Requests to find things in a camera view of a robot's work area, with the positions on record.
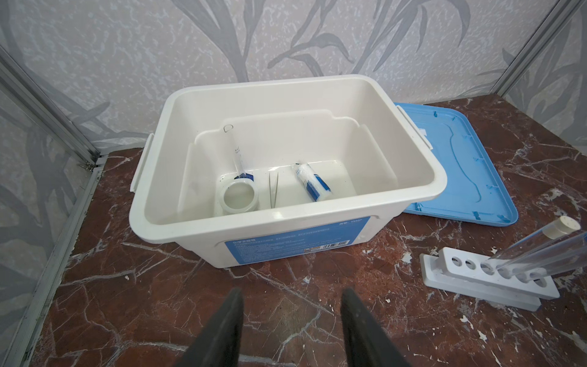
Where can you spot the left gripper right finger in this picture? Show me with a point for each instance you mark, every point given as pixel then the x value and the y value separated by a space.
pixel 366 343

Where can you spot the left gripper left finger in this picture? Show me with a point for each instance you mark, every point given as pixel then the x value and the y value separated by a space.
pixel 219 342

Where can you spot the large white ceramic dish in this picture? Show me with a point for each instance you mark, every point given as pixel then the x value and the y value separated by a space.
pixel 239 196

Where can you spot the white gauze roll blue label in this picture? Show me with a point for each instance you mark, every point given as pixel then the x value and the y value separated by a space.
pixel 313 184

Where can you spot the blue base small flask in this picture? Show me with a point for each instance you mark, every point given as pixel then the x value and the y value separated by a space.
pixel 236 153

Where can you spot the white plastic storage bin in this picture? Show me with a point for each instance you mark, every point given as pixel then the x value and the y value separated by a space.
pixel 371 155

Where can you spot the blue plastic bin lid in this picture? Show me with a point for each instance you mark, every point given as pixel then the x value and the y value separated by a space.
pixel 474 192

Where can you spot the blue-capped test tube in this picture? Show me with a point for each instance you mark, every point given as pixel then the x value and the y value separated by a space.
pixel 553 266
pixel 568 245

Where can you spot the cork-stoppered glass test tube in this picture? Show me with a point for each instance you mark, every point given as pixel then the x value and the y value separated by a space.
pixel 540 239

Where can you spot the white test tube rack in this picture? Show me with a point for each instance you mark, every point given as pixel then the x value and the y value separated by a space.
pixel 464 273

